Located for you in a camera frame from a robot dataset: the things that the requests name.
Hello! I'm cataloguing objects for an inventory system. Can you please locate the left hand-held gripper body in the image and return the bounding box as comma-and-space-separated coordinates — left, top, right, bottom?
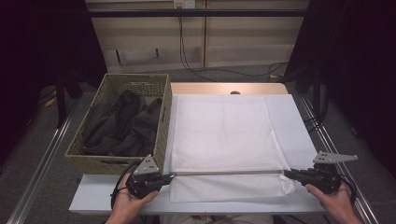
125, 154, 166, 200

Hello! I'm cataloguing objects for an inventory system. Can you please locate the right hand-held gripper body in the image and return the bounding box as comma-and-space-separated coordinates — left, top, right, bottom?
298, 150, 360, 195

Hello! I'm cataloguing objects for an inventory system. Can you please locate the green woven basket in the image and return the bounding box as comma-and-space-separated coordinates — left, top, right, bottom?
64, 73, 174, 176

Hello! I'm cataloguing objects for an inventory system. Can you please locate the dark cloth garment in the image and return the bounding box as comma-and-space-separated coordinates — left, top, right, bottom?
81, 89, 163, 158

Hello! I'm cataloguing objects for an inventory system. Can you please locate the white mesh laundry bag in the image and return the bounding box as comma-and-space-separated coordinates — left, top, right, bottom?
169, 96, 296, 203

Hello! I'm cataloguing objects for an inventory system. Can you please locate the person's right hand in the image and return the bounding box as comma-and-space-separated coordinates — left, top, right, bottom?
304, 181, 362, 224

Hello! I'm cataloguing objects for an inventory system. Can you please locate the person's left hand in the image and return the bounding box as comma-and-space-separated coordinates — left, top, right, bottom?
106, 172, 160, 224

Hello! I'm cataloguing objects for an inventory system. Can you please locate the white table mat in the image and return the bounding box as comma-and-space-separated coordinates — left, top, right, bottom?
68, 93, 325, 217

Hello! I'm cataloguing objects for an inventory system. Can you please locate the black metal stand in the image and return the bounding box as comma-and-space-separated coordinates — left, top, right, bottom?
53, 60, 84, 129

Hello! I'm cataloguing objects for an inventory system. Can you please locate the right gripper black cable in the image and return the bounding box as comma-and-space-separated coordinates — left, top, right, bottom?
337, 173, 358, 204

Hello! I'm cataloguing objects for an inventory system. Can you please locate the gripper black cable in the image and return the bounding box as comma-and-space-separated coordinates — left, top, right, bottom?
109, 160, 142, 210
337, 173, 358, 204

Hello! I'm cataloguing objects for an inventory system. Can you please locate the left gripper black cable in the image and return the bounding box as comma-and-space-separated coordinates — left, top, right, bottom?
109, 160, 142, 210

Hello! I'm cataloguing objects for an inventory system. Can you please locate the metal floor rail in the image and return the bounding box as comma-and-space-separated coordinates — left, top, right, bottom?
6, 101, 80, 224
299, 95, 380, 224

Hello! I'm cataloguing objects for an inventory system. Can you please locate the black floor cable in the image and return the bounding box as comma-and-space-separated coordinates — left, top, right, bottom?
191, 61, 289, 79

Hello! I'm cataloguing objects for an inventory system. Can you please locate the black hanging cable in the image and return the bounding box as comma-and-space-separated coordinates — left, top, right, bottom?
177, 8, 217, 83

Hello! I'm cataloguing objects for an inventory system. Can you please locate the white wall socket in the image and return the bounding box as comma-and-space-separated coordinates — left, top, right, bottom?
173, 0, 197, 9

